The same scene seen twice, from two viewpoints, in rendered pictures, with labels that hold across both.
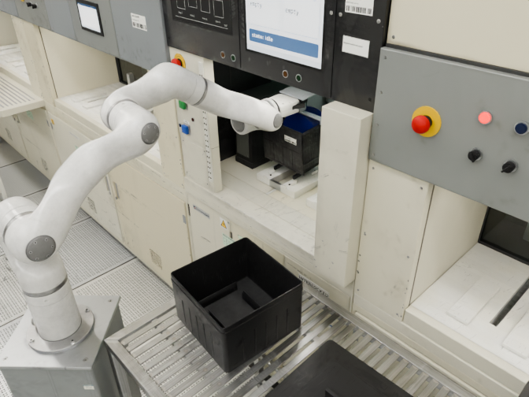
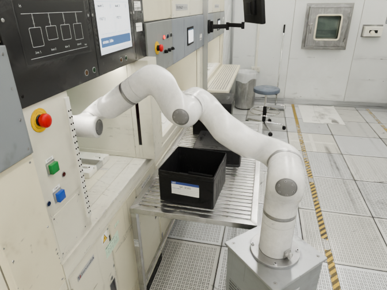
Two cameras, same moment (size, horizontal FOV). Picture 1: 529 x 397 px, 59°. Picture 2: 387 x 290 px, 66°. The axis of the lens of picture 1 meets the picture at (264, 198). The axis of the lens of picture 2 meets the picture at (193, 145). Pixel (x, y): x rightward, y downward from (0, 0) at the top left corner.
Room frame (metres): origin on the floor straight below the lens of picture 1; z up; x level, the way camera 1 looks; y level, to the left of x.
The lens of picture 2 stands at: (1.74, 1.17, 1.63)
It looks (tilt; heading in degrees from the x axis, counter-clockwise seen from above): 25 degrees down; 236
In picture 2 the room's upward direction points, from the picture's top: 1 degrees counter-clockwise
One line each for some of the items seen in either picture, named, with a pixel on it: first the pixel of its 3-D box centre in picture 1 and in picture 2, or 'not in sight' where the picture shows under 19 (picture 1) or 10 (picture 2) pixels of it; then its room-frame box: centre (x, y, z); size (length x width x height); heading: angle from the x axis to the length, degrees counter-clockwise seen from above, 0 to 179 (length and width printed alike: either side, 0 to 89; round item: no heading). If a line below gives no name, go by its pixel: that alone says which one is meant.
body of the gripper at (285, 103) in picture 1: (279, 105); not in sight; (1.59, -0.06, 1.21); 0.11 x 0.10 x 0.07; 137
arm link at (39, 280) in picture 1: (28, 242); (283, 189); (1.01, 0.64, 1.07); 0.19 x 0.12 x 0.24; 41
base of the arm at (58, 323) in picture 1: (53, 306); (276, 231); (0.99, 0.62, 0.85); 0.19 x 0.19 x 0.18
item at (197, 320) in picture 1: (237, 299); (194, 175); (1.01, 0.09, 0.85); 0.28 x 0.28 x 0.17; 38
